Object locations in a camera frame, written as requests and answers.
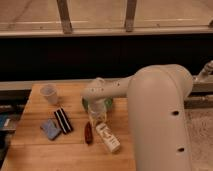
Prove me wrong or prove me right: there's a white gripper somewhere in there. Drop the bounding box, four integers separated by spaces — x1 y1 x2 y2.
88 100 107 126

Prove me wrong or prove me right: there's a white lotion bottle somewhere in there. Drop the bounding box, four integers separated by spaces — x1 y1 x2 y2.
96 123 121 153

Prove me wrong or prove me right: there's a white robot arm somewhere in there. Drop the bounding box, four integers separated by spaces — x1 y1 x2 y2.
82 64 193 171

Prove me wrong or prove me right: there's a dark red snack bar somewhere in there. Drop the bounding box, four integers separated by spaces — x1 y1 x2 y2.
84 123 93 144

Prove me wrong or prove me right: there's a green ceramic bowl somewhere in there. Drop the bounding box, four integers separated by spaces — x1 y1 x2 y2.
82 98 113 111

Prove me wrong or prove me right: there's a black white striped box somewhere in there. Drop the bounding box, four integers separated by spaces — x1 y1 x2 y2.
54 108 73 134

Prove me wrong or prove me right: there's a blue sponge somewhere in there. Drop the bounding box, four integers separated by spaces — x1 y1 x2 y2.
40 119 61 141

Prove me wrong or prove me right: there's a clear plastic cup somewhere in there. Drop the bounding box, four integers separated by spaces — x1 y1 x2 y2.
40 84 58 105

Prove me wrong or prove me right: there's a left window frame post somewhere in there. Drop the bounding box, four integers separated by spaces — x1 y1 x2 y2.
57 0 72 34

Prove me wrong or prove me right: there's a window frame post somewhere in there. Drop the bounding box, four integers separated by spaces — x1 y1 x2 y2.
57 0 72 34
124 0 137 32

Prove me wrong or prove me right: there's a right window frame post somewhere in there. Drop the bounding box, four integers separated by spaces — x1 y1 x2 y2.
124 0 137 32

